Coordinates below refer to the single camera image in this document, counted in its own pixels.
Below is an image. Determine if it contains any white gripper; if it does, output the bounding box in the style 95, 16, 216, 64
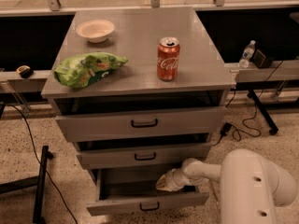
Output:
156, 168, 190, 191

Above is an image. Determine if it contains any grey bottom drawer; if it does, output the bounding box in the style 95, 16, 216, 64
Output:
87, 163, 208, 216

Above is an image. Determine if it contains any grey drawer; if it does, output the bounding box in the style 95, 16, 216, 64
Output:
77, 143, 211, 169
56, 106, 225, 142
87, 163, 208, 216

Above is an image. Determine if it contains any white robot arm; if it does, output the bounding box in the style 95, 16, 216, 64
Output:
156, 149, 298, 224

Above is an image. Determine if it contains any grey middle drawer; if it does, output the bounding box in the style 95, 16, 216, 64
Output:
77, 143, 211, 169

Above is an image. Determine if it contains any grey top drawer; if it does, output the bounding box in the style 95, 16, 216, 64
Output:
56, 106, 225, 142

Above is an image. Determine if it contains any grey drawer cabinet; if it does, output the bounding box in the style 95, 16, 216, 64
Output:
40, 7, 236, 217

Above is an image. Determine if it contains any black stand base left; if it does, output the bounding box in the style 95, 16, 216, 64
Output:
0, 146, 53, 224

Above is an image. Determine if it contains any black stand leg right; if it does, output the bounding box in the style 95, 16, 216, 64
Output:
248, 89, 278, 135

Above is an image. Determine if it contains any red cola can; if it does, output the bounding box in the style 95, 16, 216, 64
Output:
157, 37, 180, 81

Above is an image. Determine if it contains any green chip bag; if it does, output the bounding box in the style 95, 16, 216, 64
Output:
54, 52, 128, 89

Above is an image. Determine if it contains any clear water bottle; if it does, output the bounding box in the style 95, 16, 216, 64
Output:
239, 40, 255, 68

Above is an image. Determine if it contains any small black box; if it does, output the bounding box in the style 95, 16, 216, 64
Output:
253, 49, 274, 69

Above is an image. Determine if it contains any white paper bowl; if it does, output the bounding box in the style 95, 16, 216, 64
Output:
76, 20, 115, 43

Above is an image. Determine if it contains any black and yellow tape measure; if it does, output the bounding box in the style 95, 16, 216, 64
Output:
16, 65, 34, 78

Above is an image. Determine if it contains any black power adapter with cable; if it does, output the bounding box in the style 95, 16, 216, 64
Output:
211, 89, 263, 147

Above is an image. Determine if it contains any black cable left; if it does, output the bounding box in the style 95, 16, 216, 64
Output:
0, 102, 78, 224

